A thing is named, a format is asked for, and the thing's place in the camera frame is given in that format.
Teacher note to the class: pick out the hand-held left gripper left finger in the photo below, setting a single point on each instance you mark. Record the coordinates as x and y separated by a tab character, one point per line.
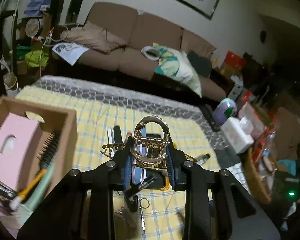
127	166

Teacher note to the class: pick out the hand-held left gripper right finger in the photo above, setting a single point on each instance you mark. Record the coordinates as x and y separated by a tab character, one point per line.
170	170

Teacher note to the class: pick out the blue nail buffer block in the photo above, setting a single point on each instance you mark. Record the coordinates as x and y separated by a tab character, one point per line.
138	175

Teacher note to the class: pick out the gold hair claw clip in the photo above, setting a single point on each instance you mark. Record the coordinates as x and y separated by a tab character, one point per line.
163	126

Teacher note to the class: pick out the cardboard box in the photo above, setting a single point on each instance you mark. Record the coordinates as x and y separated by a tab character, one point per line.
65	130

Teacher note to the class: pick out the black makeup brush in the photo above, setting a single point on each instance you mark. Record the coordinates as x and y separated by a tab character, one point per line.
140	186

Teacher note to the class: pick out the metal hair clip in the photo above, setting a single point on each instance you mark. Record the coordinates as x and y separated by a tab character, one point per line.
107	150

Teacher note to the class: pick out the black nail file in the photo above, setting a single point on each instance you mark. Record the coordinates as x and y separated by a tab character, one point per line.
118	136

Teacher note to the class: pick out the white nail file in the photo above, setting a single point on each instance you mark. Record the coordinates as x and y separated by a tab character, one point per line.
110	137

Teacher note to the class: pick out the small glass bottle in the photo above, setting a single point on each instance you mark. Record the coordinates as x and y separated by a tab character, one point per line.
202	158

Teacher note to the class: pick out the black phone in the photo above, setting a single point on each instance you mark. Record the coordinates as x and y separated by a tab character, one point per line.
155	137

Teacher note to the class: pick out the black key fob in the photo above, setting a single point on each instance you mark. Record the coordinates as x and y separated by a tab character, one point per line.
133	203

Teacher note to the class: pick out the silver hair clips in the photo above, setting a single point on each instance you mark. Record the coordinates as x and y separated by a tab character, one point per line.
125	216

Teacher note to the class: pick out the small silver scissors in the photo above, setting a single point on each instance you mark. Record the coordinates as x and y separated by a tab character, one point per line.
142	217

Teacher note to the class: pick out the yellow checked cloth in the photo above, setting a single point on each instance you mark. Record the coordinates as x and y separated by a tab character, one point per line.
90	120

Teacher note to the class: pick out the grey honeycomb mat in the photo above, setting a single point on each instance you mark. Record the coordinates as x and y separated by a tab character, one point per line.
140	93

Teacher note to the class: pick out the white box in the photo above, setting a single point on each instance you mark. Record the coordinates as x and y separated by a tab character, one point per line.
236	135

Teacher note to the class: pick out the purple round container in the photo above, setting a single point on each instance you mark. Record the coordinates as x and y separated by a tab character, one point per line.
223	110

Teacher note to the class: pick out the pale green comb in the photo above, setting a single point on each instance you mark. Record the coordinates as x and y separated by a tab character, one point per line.
43	182

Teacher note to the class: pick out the wicker basket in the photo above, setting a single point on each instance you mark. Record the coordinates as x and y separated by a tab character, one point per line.
257	180

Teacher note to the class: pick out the floral pillow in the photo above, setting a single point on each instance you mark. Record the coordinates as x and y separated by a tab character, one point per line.
177	65

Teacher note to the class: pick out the pink box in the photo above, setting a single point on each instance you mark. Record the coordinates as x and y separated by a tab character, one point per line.
22	165

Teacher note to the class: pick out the dark green cushion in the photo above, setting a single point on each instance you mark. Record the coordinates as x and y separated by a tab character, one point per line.
200	62

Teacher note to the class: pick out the white tape roll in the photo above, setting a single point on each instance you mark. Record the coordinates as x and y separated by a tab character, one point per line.
143	51

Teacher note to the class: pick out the paper sheet with drawing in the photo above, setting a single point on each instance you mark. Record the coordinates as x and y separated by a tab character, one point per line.
72	53

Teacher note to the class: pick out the red boxes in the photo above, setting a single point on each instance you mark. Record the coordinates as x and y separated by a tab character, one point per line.
235	60

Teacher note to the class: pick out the brown cushion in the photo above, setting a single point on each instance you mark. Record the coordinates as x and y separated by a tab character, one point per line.
95	36

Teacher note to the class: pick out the brown sofa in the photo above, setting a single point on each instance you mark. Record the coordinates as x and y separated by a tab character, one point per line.
152	30

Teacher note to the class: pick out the green bag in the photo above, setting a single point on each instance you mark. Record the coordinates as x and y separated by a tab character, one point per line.
36	58

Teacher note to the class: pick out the black rectangular panel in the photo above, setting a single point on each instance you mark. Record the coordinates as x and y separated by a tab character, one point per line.
74	10

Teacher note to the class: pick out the dark wooden shelf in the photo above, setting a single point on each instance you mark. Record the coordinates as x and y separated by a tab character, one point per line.
15	42

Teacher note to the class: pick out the round tin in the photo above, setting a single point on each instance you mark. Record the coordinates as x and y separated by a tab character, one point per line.
33	27

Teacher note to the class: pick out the blue boxes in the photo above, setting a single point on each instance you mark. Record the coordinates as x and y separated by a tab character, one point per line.
37	5

